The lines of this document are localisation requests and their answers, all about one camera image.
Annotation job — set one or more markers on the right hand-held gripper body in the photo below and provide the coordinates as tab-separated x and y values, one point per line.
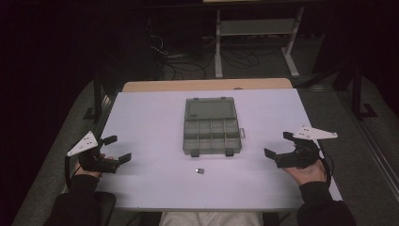
298	158

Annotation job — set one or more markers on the person's right hand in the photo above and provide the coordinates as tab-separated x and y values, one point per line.
309	175

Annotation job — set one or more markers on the grey plastic compartment organizer box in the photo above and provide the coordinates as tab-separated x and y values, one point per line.
211	128

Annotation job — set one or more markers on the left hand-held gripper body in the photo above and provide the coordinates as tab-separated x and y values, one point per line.
88	144

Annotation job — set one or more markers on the metal floor rail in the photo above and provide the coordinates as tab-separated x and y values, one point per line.
373	147

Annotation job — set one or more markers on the wooden table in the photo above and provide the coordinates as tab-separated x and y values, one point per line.
207	85

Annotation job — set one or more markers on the small grey metal part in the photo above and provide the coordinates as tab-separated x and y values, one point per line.
199	171

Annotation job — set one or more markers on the person's left hand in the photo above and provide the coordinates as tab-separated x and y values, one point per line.
82	172

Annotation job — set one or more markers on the white metal desk frame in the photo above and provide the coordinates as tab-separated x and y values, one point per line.
257	27

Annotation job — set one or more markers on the black metal stand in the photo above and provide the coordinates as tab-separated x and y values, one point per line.
98	100
357	94

